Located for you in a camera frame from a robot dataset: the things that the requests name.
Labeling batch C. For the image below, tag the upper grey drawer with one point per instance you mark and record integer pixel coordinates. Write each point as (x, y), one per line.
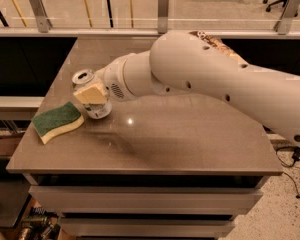
(146, 200)

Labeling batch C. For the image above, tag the black power adapter with cable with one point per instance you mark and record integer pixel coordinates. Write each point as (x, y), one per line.
(289, 157)

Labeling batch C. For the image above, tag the middle metal railing bracket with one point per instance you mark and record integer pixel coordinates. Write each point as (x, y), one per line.
(163, 10)

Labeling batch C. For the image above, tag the lower grey drawer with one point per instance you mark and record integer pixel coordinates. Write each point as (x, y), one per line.
(146, 228)

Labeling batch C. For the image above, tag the metal railing bracket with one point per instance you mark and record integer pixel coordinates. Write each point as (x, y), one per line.
(163, 10)
(284, 23)
(42, 21)

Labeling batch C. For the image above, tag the cans in box below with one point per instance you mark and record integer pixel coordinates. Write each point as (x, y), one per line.
(39, 225)

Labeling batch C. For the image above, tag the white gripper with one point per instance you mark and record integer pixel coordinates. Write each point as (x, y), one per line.
(112, 79)

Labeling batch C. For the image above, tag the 7up soda can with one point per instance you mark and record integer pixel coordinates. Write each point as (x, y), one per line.
(98, 110)

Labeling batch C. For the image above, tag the green and yellow sponge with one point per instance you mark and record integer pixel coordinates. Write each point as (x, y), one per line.
(57, 121)

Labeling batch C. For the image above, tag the left metal railing bracket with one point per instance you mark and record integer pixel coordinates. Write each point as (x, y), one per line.
(42, 21)

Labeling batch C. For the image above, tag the brown chip bag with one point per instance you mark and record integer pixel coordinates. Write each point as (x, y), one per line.
(219, 45)

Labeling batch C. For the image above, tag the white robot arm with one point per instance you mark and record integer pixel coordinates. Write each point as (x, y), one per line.
(195, 62)

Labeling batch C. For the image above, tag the right metal railing bracket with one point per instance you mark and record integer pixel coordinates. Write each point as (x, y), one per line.
(284, 23)

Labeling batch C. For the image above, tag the grey drawer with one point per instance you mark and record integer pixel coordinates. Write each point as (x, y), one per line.
(146, 200)
(146, 228)

